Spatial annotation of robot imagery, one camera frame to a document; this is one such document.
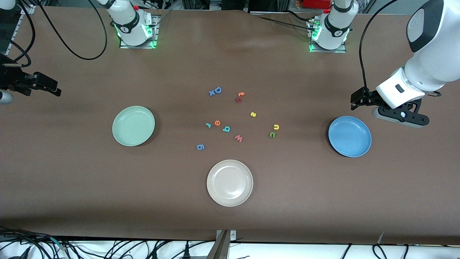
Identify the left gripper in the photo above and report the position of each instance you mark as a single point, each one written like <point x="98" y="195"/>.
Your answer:
<point x="366" y="96"/>

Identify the beige round plate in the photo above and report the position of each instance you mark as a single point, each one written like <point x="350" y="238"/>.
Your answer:
<point x="230" y="183"/>

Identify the aluminium corner bracket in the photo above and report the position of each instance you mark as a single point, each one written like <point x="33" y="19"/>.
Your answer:
<point x="28" y="10"/>

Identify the blue foam letter D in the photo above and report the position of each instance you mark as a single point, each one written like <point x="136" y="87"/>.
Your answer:
<point x="215" y="90"/>

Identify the white paper scrap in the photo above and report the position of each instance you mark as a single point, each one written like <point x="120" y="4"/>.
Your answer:
<point x="380" y="237"/>

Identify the black power plug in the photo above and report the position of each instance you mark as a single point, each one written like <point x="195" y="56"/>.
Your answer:
<point x="186" y="251"/>

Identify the red box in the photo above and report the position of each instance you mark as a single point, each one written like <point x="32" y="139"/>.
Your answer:
<point x="316" y="3"/>

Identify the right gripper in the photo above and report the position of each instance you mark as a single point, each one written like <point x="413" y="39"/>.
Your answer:
<point x="10" y="77"/>

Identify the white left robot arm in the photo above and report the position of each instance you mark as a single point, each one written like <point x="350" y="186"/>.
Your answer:
<point x="431" y="54"/>

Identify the pink foam letter w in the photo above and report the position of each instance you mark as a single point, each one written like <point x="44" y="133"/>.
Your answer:
<point x="239" y="138"/>

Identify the green round plate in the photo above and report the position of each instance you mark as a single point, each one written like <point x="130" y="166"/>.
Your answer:
<point x="133" y="126"/>

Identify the teal foam letter g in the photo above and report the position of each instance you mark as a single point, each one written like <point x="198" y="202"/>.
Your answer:
<point x="226" y="129"/>

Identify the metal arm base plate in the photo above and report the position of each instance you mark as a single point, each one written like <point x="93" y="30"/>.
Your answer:
<point x="136" y="46"/>
<point x="327" y="51"/>

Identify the aluminium post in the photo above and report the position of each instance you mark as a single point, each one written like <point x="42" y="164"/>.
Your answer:
<point x="222" y="248"/>

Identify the blue round plate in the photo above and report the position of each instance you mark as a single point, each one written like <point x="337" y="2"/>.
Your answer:
<point x="349" y="136"/>

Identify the aluminium table edge rail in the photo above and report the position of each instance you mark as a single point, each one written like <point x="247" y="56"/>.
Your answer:
<point x="17" y="30"/>

